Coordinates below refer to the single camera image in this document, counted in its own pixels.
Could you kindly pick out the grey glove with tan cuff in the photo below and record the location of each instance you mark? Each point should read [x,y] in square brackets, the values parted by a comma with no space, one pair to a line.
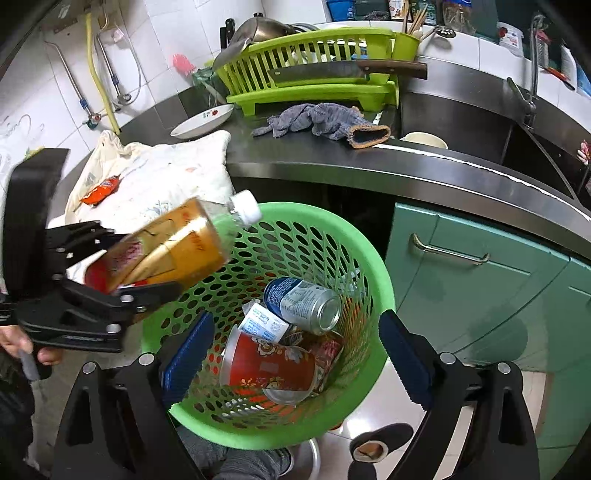
[355,127]

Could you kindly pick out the white cup with red print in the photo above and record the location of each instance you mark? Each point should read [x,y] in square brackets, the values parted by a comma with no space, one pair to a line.
[510,39]

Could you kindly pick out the red drink can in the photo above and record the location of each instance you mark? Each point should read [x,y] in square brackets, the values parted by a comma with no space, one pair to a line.
[330,355]

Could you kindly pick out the white plate with red print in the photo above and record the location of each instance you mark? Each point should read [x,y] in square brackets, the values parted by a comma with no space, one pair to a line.
[203,121]

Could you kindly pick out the white quilted blanket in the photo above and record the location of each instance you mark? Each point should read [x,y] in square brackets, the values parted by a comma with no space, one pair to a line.
[184,170]

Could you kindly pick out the white and blue carton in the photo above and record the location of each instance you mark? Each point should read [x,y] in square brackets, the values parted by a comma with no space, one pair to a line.
[263,325]

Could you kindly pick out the person's left hand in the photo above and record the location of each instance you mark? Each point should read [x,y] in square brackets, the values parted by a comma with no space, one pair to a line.
[11,337]

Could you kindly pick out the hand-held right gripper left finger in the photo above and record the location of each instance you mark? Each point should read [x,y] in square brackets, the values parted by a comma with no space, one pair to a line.
[189,364]

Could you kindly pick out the green plastic dish rack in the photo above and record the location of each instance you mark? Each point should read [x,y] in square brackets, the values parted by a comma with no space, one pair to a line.
[258,97]

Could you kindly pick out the steel water pipe valve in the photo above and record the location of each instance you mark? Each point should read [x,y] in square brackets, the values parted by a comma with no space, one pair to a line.
[92,121]

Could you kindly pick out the steel faucet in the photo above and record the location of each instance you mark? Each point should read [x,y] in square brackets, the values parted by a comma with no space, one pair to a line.
[528,106]

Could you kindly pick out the steel sink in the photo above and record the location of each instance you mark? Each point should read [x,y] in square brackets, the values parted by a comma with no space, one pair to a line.
[461,120]

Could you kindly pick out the green kitchen cabinet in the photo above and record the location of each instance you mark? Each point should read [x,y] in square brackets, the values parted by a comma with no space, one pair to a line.
[461,314]

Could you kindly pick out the amber tea bottle white cap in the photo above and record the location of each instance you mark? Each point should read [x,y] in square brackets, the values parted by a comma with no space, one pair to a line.
[184,249]

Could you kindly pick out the person's grey trouser leg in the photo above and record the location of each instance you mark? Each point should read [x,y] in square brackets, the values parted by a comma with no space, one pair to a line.
[231,461]

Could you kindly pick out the white bowls in rack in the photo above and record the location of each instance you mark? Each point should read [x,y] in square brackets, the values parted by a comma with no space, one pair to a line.
[307,56]

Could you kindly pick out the light grey knit glove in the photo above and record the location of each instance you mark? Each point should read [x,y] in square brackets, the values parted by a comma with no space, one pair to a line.
[291,120]

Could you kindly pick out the clear plastic bag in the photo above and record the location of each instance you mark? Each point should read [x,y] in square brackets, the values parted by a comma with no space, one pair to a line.
[457,16]

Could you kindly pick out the green plastic bag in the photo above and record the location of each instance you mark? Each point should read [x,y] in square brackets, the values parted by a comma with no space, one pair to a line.
[205,83]

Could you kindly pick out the dark slipper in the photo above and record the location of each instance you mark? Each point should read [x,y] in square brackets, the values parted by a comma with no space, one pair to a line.
[392,438]

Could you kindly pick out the steel slotted ladle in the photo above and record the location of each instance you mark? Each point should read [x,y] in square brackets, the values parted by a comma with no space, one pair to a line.
[445,32]

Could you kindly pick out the green plastic mesh basket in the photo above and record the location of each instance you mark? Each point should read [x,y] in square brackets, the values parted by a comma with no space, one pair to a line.
[295,214]

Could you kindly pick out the blue and silver drink can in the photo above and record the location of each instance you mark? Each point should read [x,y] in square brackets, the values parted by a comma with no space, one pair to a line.
[300,300]

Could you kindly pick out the steel wok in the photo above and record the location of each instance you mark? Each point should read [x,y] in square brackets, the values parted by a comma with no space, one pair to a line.
[263,30]

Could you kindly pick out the white bowl in sink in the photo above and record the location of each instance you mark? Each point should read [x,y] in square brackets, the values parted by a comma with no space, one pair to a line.
[425,139]

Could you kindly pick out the green chopstick holder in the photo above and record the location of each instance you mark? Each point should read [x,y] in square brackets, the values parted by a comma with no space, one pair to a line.
[406,46]

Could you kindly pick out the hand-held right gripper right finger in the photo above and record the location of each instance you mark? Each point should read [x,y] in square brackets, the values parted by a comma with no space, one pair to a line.
[406,364]

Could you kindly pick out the steel basin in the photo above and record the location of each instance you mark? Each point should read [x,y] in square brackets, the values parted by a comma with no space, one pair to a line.
[311,457]

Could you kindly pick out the orange snack wrapper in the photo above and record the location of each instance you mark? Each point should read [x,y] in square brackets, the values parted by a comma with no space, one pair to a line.
[99,190]

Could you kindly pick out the blue plastic container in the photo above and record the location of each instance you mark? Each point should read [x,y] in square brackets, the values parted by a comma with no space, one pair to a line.
[340,11]

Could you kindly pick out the bundle of wooden chopsticks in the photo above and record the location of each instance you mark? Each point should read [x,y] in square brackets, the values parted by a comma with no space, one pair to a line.
[418,18]

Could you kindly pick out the cream cloth bag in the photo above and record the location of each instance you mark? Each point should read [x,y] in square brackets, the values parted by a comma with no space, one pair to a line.
[99,161]

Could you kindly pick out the pink brush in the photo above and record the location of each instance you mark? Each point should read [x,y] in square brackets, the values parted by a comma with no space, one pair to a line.
[184,64]

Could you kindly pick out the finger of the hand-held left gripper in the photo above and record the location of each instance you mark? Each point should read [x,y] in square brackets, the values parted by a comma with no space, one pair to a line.
[87,318]
[78,242]

